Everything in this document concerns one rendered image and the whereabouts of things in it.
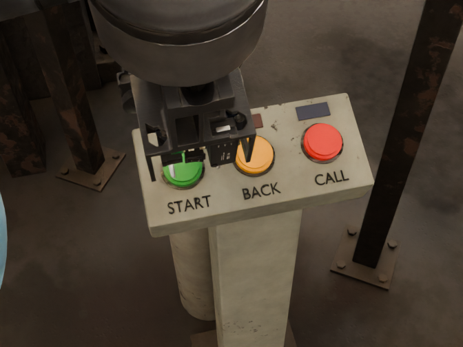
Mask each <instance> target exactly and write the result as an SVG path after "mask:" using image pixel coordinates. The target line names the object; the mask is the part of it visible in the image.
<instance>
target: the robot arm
mask: <svg viewBox="0 0 463 347"><path fill-rule="evenodd" d="M75 1H79V0H0V21H5V20H8V19H12V18H15V17H20V16H22V15H25V14H30V13H33V12H37V11H40V10H41V9H44V10H45V9H46V8H51V7H53V6H57V5H61V4H64V3H72V2H75ZM88 4H89V7H90V11H91V13H92V17H93V20H94V24H95V26H96V31H97V33H98V36H99V38H100V40H101V42H102V44H103V46H104V47H105V49H106V51H107V53H108V54H109V56H111V57H112V58H113V59H114V60H115V61H116V62H117V63H118V64H119V65H120V66H121V67H122V68H123V72H119V73H116V78H117V83H118V86H119V92H120V95H121V102H122V106H123V110H124V111H125V112H127V113H132V114H137V118H138V124H139V128H140V132H141V138H142V142H143V148H144V152H145V158H146V161H147V166H148V169H149V172H150V177H151V180H152V182H154V181H156V178H155V174H154V168H153V164H152V157H154V156H161V161H162V165H163V167H166V166H169V172H170V174H171V177H173V178H175V177H176V173H175V167H174V164H177V163H181V162H183V157H182V153H184V154H185V163H189V162H203V160H205V159H206V153H204V151H203V149H207V154H208V157H209V163H210V166H211V167H216V168H217V169H220V168H221V165H226V164H229V163H233V162H236V154H237V149H238V146H239V145H240V141H241V145H242V148H243V153H244V156H245V161H246V162H250V161H251V155H252V152H253V148H254V143H255V139H256V129H255V126H254V122H253V118H252V115H251V110H250V108H249V103H248V100H247V95H246V92H245V87H244V84H243V78H242V75H241V71H240V68H241V66H242V64H243V62H244V61H245V60H246V59H247V58H248V56H249V55H250V54H251V53H252V52H253V51H254V49H255V47H256V45H257V43H258V40H259V38H260V36H261V34H262V32H263V26H264V22H265V15H266V11H267V4H268V0H88ZM151 133H154V134H156V136H157V141H158V147H157V146H155V145H153V144H152V143H150V142H149V139H148V134H151ZM247 138H249V141H248V142H247ZM7 241H8V237H7V224H6V213H5V208H4V205H3V200H2V197H1V193H0V288H1V284H2V281H3V274H4V271H5V266H6V257H7Z"/></svg>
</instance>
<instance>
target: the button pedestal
mask: <svg viewBox="0 0 463 347"><path fill-rule="evenodd" d="M323 102H327V104H328V106H329V111H330V114H331V115H330V116H323V117H318V118H311V119H307V120H298V116H297V113H296V108H295V107H300V106H304V105H312V104H316V103H323ZM250 110H251V115H252V114H260V115H261V118H262V122H263V127H260V128H256V135H257V136H260V137H262V138H264V139H265V140H267V141H268V142H269V144H270V145H271V147H272V149H273V159H272V162H271V164H270V166H269V167H268V168H267V169H266V170H264V171H262V172H260V173H247V172H246V171H243V170H242V169H241V168H240V167H239V166H238V165H237V164H236V162H233V163H229V164H226V165H221V168H220V169H217V168H216V167H211V166H210V163H209V157H208V154H207V149H203V151H204V153H206V159H205V160H203V162H202V173H201V175H200V178H199V179H198V180H197V181H196V182H195V183H194V184H192V185H190V186H187V187H178V186H176V185H173V184H172V183H170V182H169V181H168V180H167V178H166V177H165V175H164V173H163V165H162V161H161V156H154V157H152V164H153V168H154V174H155V178H156V181H154V182H152V180H151V177H150V172H149V169H148V166H147V161H146V158H145V152H144V148H143V142H142V138H141V132H140V128H138V129H133V130H132V138H133V142H134V150H135V154H136V161H137V166H138V173H139V178H140V181H141V189H142V193H143V201H144V205H145V212H146V216H147V224H148V227H149V230H150V234H151V236H152V237H153V238H157V237H161V236H165V235H172V234H176V233H182V232H186V231H193V230H197V229H204V228H207V227H208V233H209V249H210V258H211V266H212V282H213V291H214V307H215V316H216V330H211V331H207V332H203V333H197V334H194V335H190V338H191V342H192V347H297V346H296V342H295V339H294V336H293V333H292V330H291V326H290V323H289V320H288V312H289V303H290V297H291V287H292V282H293V277H294V267H295V262H296V252H297V247H298V237H299V232H300V222H301V217H302V209H306V208H309V207H316V206H320V205H324V204H331V203H335V202H341V201H345V200H351V199H355V198H361V197H363V195H364V194H365V193H366V192H368V190H370V188H372V186H373V185H374V180H373V176H372V173H371V169H370V166H369V162H368V160H367V155H366V153H365V150H364V146H363V144H362V139H361V137H360V133H359V130H358V126H357V123H356V120H355V117H354V114H353V110H352V107H351V103H350V100H349V97H348V94H347V93H342V94H334V95H331V96H323V97H318V98H311V99H307V100H302V101H294V102H290V103H283V104H278V105H270V106H266V107H259V108H254V109H250ZM319 123H324V124H328V125H331V126H333V127H335V128H336V129H337V130H338V132H339V133H340V135H341V138H342V147H341V149H340V151H339V152H338V154H337V155H336V156H335V157H334V158H332V159H330V160H316V159H315V158H312V157H311V156H310V155H309V154H308V153H307V152H306V150H305V147H304V143H303V140H304V137H305V134H306V132H307V130H308V129H309V128H310V127H311V126H313V125H316V124H319Z"/></svg>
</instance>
